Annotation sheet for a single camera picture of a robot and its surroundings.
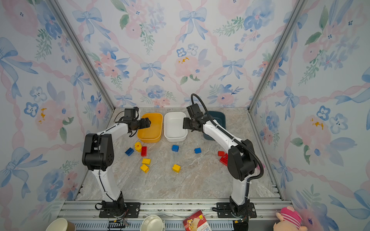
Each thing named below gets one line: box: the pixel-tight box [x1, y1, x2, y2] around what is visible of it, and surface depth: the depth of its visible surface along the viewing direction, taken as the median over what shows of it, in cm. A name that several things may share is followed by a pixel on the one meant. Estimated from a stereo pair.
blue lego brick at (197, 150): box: [194, 147, 202, 154], surface depth 99 cm
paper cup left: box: [45, 218, 77, 231], surface depth 65 cm
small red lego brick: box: [217, 150, 225, 157], surface depth 97 cm
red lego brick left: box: [140, 146, 148, 157], surface depth 96 cm
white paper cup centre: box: [140, 214, 166, 231], surface depth 71 cm
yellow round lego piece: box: [134, 141, 143, 153], surface depth 97 cm
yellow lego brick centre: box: [171, 164, 182, 174], surface depth 89 cm
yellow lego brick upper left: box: [141, 158, 152, 166], surface depth 92 cm
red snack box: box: [183, 209, 212, 231], surface depth 69 cm
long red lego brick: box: [219, 153, 229, 167], surface depth 92 cm
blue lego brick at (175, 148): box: [171, 144, 180, 153], surface depth 99 cm
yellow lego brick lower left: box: [140, 164, 150, 174], surface depth 88 cm
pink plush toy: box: [273, 205, 308, 231], surface depth 68 cm
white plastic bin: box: [163, 111, 188, 142], surface depth 109 cm
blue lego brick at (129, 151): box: [124, 147, 135, 157], surface depth 96 cm
